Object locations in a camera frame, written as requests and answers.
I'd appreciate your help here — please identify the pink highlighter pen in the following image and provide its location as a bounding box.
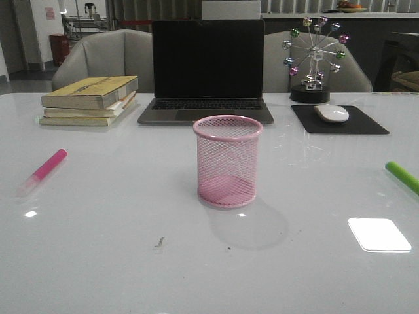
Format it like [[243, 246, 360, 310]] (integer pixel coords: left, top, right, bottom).
[[16, 148, 68, 198]]

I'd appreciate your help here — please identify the green highlighter pen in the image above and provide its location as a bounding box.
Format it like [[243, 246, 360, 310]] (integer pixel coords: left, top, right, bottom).
[[385, 161, 419, 194]]

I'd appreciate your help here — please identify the pink mesh pen holder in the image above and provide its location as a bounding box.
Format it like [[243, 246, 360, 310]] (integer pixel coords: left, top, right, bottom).
[[193, 115, 263, 208]]

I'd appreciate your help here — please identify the dark grey open laptop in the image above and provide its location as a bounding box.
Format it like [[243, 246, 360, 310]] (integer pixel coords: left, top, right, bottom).
[[137, 20, 274, 124]]

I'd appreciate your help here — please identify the middle cream book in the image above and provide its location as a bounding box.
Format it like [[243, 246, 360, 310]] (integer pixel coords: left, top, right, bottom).
[[44, 92, 137, 118]]

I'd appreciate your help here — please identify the ferris wheel desk ornament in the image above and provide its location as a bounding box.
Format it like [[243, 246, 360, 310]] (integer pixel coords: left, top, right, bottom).
[[282, 15, 350, 103]]

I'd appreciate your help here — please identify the white computer mouse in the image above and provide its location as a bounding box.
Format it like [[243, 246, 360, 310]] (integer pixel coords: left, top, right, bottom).
[[314, 104, 349, 123]]

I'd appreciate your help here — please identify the right grey armchair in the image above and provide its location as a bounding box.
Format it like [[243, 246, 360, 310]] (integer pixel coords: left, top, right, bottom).
[[263, 31, 373, 93]]

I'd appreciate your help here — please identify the grey armchair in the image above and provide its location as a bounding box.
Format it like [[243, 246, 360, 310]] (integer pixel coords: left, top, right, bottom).
[[263, 31, 373, 93], [52, 29, 154, 93]]

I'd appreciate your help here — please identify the top yellow book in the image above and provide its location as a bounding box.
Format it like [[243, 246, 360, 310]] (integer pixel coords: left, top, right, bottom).
[[41, 76, 138, 109]]

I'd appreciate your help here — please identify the yellow book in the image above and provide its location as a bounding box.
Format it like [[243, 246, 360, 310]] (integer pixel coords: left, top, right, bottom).
[[41, 76, 138, 109], [38, 99, 136, 126]]

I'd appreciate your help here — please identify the left grey armchair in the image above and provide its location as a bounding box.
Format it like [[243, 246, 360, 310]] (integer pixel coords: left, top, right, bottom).
[[52, 29, 154, 93]]

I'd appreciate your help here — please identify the black mouse pad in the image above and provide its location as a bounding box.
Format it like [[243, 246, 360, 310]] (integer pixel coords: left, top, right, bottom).
[[291, 105, 390, 135]]

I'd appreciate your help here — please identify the bottom yellow book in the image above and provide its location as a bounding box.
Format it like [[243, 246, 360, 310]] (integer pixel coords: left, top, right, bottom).
[[38, 99, 136, 126]]

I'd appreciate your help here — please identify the red bin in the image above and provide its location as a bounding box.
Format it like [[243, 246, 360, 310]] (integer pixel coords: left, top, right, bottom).
[[49, 34, 70, 66]]

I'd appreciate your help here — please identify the fruit bowl on counter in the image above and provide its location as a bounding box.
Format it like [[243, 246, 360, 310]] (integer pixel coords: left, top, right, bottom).
[[337, 0, 367, 13]]

